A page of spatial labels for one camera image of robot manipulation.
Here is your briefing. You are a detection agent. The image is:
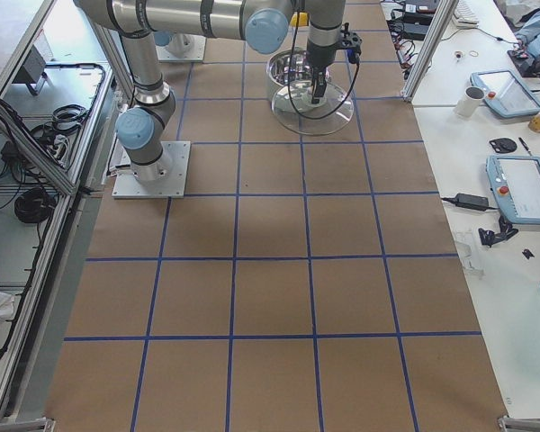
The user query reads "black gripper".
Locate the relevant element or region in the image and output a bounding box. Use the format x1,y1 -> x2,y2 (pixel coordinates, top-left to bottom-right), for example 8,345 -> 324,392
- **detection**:
306,26 -> 362,104

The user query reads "glass pot lid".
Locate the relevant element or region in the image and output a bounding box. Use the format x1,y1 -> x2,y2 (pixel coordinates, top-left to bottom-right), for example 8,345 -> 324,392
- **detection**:
271,83 -> 355,136

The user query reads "pale green cooking pot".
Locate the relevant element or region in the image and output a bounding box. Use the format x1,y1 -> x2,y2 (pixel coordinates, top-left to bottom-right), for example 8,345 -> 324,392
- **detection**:
265,47 -> 327,112

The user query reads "white mug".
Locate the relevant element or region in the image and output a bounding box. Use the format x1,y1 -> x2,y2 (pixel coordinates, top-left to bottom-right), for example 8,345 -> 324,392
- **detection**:
454,85 -> 485,118

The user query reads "black power adapter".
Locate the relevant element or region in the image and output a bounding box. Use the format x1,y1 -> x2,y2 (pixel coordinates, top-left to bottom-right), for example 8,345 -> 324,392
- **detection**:
454,193 -> 490,212

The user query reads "upper teach pendant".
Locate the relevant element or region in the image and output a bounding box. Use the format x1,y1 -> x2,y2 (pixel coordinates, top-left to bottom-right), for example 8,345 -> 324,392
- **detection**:
470,69 -> 540,118

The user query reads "teach pendant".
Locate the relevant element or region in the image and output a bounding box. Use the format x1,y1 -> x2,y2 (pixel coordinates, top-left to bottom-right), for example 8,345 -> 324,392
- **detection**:
485,155 -> 540,225
470,69 -> 540,118

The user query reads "black round disc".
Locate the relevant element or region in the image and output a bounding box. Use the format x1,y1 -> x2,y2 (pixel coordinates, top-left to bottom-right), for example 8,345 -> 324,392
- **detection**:
489,138 -> 518,154

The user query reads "black pen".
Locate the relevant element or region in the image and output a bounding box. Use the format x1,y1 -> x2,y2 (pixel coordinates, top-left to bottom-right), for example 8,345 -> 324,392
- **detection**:
518,137 -> 533,156

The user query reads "lower teach pendant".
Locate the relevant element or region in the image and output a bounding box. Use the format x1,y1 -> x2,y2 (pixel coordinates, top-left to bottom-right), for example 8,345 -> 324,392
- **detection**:
485,155 -> 540,225

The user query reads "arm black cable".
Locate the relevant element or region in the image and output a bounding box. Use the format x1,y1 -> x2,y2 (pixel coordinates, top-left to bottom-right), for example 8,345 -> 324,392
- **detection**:
286,0 -> 359,119

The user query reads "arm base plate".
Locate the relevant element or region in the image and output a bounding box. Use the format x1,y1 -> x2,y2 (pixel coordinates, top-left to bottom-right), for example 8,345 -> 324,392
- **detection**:
155,33 -> 206,63
112,141 -> 191,199

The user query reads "aluminium frame post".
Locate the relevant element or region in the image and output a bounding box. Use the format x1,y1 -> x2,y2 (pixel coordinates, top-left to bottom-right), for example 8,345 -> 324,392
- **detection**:
401,0 -> 458,102

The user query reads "coiled black cable bundle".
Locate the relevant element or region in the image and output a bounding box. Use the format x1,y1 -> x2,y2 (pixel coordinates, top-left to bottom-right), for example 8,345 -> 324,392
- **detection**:
13,186 -> 58,225

